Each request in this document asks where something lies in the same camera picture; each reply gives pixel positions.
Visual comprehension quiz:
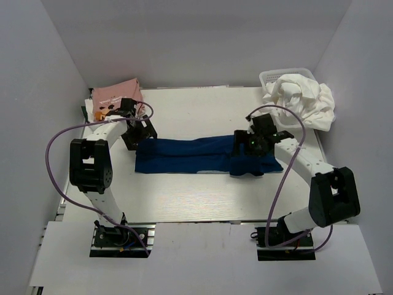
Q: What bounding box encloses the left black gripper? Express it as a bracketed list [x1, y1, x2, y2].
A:
[122, 114, 157, 151]

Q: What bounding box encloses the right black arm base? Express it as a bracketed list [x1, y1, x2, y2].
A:
[250, 226, 316, 262]

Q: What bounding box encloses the blue t-shirt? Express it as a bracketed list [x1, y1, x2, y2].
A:
[134, 135, 283, 177]

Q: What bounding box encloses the crumpled white t-shirts pile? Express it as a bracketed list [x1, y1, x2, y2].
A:
[260, 73, 335, 132]

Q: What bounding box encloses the folded pink t-shirt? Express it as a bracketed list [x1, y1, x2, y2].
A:
[91, 78, 143, 121]

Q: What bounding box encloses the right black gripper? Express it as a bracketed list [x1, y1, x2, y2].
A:
[232, 130, 267, 157]

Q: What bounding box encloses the white plastic basket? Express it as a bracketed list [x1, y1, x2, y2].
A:
[259, 68, 316, 130]

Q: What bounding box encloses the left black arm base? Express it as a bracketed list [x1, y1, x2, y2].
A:
[89, 221, 155, 258]

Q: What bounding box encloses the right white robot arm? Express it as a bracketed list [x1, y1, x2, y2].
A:
[232, 114, 360, 245]

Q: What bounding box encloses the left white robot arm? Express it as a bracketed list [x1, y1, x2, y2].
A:
[69, 98, 158, 245]

